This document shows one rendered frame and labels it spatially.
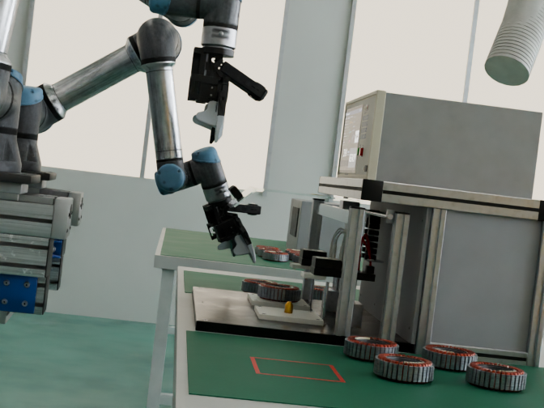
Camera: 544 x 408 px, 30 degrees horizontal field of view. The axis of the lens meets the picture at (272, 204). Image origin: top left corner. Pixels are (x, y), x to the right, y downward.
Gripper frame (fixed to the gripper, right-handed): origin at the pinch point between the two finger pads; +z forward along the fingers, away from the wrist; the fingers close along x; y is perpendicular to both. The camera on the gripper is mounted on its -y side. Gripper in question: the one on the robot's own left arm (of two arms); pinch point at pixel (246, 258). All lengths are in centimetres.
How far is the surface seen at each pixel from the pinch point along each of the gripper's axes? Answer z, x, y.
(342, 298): -8, 82, 13
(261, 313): -6, 63, 25
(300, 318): -3, 67, 18
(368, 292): 10.8, 39.3, -15.3
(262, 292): -1.9, 38.4, 13.6
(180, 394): -25, 128, 67
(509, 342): 13, 96, -16
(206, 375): -20, 115, 58
